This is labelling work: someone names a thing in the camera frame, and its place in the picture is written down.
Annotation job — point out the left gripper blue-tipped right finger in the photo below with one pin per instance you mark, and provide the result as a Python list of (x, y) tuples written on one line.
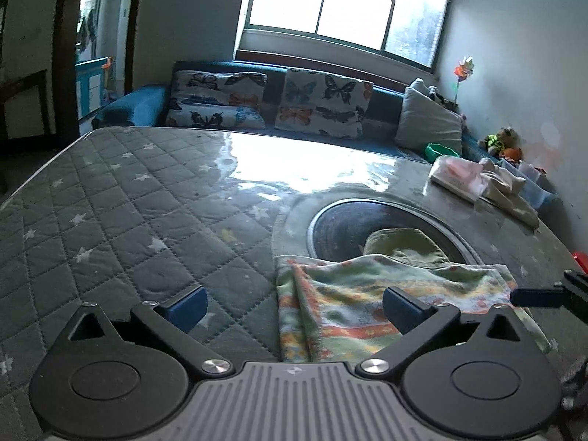
[(465, 375)]

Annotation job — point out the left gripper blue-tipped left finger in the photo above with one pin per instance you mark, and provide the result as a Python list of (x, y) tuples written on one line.
[(107, 378)]

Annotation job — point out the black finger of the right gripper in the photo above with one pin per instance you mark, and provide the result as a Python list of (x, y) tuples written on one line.
[(570, 293)]

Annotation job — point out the colourful patterned children's garment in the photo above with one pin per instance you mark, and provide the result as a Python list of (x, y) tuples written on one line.
[(333, 311)]

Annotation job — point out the red plastic stool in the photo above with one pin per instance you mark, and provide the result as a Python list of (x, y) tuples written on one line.
[(582, 260)]

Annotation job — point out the clear plastic storage box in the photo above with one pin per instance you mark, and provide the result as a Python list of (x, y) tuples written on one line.
[(537, 197)]

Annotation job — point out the cream crumpled cloth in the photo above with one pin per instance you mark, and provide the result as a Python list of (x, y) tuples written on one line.
[(502, 188)]

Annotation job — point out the pink tissue pack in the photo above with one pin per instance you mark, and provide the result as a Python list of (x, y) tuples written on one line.
[(459, 176)]

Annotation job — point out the grey quilted star table cover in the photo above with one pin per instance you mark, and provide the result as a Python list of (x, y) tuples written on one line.
[(129, 215)]

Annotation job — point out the stuffed toy with green vest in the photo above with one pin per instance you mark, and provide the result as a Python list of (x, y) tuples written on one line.
[(503, 145)]

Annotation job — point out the green plastic bowl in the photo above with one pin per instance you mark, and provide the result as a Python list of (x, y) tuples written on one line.
[(435, 150)]

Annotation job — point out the round black table stove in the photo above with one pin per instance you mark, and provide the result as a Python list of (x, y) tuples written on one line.
[(339, 231)]

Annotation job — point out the grey pillow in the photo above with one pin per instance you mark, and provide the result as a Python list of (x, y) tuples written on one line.
[(424, 121)]

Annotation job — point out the colourful pinwheel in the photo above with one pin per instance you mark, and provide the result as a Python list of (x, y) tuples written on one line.
[(463, 71)]

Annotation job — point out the blue sofa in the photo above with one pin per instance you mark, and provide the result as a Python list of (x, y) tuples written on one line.
[(149, 106)]

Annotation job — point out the left butterfly cushion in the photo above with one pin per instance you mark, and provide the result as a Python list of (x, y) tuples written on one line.
[(204, 100)]

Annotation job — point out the butterfly cushion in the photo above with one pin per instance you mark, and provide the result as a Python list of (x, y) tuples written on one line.
[(323, 104), (204, 100)]

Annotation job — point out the right butterfly cushion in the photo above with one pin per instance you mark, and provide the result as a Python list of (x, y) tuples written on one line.
[(323, 104)]

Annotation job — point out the window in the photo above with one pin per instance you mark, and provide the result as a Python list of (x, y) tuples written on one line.
[(408, 31)]

